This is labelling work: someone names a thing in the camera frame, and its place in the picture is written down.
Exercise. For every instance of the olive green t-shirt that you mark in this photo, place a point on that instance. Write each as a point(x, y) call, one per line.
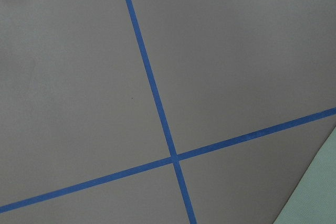
point(313, 200)

